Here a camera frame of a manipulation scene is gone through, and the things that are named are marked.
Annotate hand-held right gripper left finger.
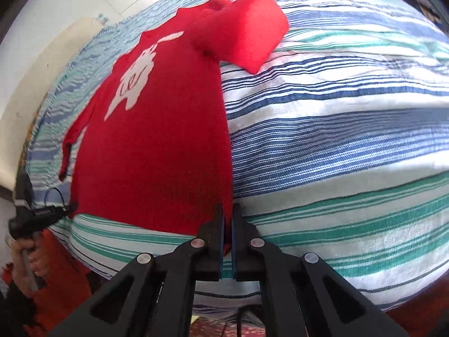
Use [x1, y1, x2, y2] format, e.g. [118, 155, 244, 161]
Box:
[47, 204, 225, 337]

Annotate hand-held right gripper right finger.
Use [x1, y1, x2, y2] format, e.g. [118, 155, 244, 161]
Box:
[232, 204, 409, 337]

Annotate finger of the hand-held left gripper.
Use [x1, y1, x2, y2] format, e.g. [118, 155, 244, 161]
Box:
[33, 202, 79, 222]

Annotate red sweater with white print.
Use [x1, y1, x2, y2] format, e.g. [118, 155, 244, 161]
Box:
[59, 0, 290, 239]

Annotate person's left hand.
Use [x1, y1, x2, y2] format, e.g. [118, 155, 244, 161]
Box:
[12, 230, 50, 290]

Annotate red floral cloth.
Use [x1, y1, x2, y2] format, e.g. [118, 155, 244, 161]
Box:
[191, 314, 264, 337]

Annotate cream bed board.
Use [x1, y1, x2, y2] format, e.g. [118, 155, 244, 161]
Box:
[0, 17, 106, 183]

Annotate blue green striped bed sheet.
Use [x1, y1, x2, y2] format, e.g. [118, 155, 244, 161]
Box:
[21, 0, 449, 318]

